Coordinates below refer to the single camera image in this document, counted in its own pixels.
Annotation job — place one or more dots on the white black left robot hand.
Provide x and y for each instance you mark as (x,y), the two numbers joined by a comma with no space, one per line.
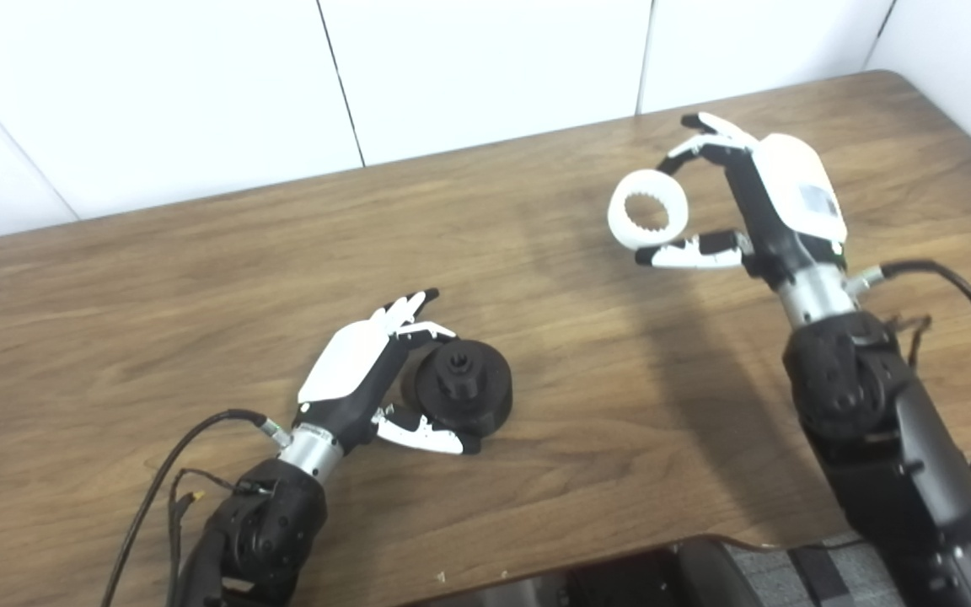
(346,362)

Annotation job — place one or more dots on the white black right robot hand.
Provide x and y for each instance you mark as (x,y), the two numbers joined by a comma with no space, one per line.
(789,194)

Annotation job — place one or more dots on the round black plastic part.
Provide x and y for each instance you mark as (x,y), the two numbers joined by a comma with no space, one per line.
(477,405)

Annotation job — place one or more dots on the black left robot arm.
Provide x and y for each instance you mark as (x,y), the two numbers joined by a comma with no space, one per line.
(270,523)

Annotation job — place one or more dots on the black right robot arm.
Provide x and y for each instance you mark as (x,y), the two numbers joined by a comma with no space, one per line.
(865,405)

